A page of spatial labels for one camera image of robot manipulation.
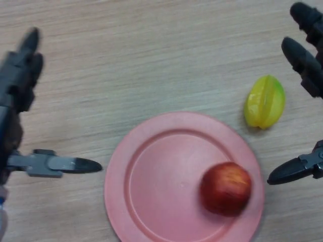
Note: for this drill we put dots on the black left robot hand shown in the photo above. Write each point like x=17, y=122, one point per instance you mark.
x=17, y=83

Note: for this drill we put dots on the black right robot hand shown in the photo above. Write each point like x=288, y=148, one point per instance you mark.
x=306, y=58

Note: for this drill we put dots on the red apple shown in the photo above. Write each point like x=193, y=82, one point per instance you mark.
x=225, y=189

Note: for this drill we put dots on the pink round plate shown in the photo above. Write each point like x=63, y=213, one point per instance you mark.
x=176, y=181

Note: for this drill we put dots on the yellow green starfruit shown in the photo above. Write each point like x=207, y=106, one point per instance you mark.
x=265, y=102

